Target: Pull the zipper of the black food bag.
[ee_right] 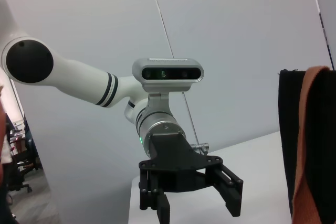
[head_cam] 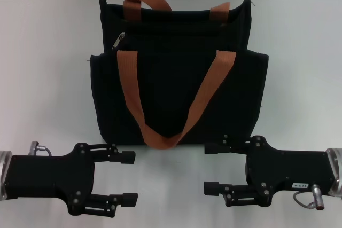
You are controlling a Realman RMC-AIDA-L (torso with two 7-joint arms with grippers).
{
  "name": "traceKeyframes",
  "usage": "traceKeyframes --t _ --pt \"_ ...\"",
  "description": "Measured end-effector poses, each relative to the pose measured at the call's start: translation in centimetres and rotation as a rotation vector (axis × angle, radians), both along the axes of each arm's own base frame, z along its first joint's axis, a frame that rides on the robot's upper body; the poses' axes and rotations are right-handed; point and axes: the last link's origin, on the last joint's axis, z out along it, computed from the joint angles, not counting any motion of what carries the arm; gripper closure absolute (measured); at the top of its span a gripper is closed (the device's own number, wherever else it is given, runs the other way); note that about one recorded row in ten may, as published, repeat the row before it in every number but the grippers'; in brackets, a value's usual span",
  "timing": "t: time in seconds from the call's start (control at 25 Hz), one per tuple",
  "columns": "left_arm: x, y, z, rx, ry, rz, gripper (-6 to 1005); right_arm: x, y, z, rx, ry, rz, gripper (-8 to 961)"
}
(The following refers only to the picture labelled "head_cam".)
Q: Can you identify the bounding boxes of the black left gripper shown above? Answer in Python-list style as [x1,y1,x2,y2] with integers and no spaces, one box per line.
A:
[5,143,139,217]

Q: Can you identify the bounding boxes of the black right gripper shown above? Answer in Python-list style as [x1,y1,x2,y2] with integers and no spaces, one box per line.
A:
[203,133,335,209]

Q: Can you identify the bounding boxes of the black bag with brown handles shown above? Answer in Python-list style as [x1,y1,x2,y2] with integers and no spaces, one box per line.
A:
[90,0,269,151]

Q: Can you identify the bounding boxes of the silver zipper pull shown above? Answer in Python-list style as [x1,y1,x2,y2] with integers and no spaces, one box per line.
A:
[111,32,126,50]

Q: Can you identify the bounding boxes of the left gripper connector cable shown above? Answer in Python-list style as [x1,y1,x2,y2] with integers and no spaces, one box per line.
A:
[28,140,53,156]

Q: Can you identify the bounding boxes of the gripper connector cable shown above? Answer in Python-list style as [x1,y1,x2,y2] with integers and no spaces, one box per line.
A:
[28,140,53,156]
[292,184,325,210]

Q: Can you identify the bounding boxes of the right gripper connector cable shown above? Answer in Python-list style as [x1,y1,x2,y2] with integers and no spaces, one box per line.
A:
[292,184,325,210]

